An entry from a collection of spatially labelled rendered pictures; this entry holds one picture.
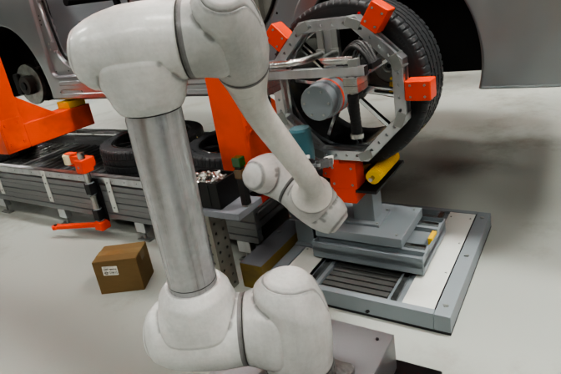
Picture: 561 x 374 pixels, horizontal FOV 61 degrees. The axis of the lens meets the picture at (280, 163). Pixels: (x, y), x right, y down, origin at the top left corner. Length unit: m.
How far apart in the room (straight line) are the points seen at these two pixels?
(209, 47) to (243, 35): 0.06
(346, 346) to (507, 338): 0.81
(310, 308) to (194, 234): 0.28
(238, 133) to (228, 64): 1.23
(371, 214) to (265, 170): 1.01
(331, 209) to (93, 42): 0.68
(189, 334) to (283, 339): 0.19
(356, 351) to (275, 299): 0.33
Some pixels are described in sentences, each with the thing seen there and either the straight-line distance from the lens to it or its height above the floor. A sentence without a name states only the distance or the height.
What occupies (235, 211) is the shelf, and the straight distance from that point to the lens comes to 1.92.
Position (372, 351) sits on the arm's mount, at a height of 0.41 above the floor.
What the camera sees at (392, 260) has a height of 0.14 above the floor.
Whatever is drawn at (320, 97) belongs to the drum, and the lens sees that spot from 1.69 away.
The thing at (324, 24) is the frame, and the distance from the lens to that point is 1.80.
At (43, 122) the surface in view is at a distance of 3.66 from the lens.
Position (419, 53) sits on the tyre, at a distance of 1.78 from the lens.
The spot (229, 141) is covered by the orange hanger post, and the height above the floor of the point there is 0.67.
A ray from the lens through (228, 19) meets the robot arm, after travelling 0.75.
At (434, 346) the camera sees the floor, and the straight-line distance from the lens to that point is 1.87.
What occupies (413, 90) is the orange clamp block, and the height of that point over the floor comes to 0.85.
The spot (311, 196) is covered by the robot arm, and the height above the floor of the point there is 0.78.
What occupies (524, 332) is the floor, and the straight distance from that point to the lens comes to 1.97.
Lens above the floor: 1.24
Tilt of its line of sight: 20 degrees down
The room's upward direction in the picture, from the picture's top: 9 degrees counter-clockwise
